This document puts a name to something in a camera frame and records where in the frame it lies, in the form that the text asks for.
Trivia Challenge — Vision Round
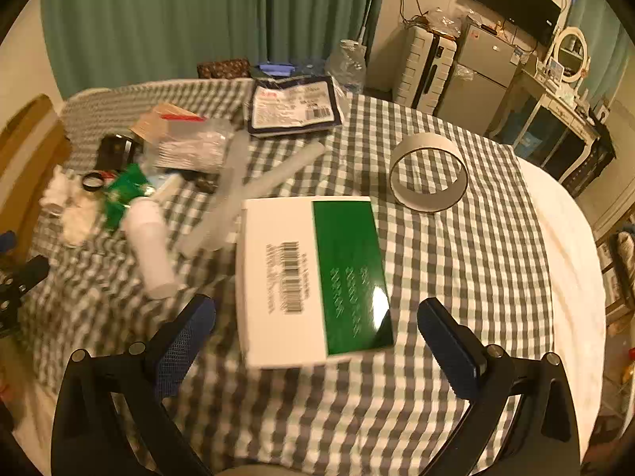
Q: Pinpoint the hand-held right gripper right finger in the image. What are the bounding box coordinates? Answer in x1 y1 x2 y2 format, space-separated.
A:
417 297 581 476

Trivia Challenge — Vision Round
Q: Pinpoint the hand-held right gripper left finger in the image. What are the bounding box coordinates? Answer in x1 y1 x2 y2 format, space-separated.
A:
51 294 219 476

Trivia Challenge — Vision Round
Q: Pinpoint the white plastic bottle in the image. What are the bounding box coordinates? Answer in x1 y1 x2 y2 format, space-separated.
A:
120 197 178 299

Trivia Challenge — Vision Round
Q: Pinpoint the green and white box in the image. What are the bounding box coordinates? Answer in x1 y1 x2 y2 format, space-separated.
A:
234 196 396 370

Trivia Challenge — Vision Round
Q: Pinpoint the black object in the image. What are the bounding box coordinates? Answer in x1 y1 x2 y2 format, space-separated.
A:
96 134 142 172

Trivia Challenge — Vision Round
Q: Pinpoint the white tape roll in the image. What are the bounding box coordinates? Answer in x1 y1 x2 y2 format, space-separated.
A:
388 134 468 213

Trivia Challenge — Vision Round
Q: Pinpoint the checkered cloth desktop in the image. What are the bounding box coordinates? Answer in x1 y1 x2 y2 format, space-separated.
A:
20 78 556 476

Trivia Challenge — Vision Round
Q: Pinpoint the white cotton wad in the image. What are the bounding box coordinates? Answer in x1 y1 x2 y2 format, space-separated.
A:
42 166 102 246

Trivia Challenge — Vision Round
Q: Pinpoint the green packet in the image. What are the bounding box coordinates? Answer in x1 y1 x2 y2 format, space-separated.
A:
103 163 160 231

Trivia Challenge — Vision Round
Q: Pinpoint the clear plastic tube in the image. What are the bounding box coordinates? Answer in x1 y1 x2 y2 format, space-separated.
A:
241 141 327 199
179 134 249 259

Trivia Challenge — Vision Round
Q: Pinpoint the clear bag of cotton swabs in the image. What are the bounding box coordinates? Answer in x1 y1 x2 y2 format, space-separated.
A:
149 119 236 174

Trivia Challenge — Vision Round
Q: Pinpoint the brown paper card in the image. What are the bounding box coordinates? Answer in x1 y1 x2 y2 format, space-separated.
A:
130 102 206 144

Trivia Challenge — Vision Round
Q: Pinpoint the blue bin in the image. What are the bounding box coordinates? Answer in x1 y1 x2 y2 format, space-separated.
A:
496 104 541 157

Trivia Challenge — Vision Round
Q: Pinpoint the black hanging cloth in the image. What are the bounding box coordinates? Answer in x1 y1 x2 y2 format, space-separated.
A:
566 119 618 199

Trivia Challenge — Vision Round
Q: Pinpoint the clear zip pouch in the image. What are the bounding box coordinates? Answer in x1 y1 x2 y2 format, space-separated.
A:
246 75 345 137

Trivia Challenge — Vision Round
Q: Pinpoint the wide green curtain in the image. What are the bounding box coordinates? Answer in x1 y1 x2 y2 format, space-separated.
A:
40 0 390 102

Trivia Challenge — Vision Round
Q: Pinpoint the white vanity table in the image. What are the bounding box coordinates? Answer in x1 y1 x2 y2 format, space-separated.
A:
489 67 603 184

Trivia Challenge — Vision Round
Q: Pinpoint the grey mini fridge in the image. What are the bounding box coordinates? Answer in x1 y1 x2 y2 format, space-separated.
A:
435 17 519 132

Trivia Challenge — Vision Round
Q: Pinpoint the brown patterned bag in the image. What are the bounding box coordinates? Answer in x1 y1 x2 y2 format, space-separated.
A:
197 58 251 80

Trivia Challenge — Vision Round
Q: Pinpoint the blue folder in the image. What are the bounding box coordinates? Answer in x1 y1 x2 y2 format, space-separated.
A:
258 61 296 77

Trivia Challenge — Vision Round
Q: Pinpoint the white suitcase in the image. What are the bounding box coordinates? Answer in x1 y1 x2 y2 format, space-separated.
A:
393 25 457 110

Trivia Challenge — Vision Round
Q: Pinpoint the clear water jug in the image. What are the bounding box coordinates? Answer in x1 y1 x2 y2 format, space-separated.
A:
325 38 369 94

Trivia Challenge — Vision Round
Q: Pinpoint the oval white mirror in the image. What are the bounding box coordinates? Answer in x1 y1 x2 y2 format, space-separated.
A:
548 26 593 85

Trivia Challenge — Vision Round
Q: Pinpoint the clear plastic bag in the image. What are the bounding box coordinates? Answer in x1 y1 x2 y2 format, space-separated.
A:
421 7 464 35

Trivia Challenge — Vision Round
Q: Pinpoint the white curtain wand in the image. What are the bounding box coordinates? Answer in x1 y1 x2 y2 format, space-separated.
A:
360 0 380 45

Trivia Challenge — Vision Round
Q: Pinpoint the narrow green curtain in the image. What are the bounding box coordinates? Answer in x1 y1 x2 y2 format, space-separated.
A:
568 0 632 65

